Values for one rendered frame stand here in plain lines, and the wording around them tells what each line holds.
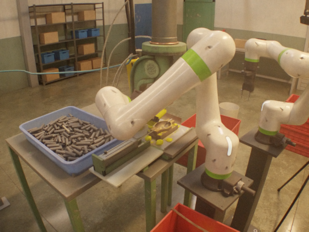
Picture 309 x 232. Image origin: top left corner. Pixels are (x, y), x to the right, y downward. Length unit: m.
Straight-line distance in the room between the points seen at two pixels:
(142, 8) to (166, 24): 6.63
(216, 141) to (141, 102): 0.34
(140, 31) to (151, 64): 6.66
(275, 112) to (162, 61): 0.70
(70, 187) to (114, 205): 1.24
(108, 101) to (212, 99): 0.44
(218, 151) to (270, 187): 1.76
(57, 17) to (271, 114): 5.61
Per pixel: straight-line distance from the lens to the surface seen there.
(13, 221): 2.40
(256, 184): 1.64
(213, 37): 0.78
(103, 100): 0.86
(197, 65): 0.75
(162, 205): 2.09
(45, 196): 2.51
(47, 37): 6.12
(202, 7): 7.00
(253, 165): 1.58
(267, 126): 1.42
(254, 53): 1.48
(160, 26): 1.07
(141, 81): 1.22
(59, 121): 1.49
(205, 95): 0.99
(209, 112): 1.02
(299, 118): 1.44
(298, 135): 3.28
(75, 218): 1.10
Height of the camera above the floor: 1.62
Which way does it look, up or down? 25 degrees down
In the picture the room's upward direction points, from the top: straight up
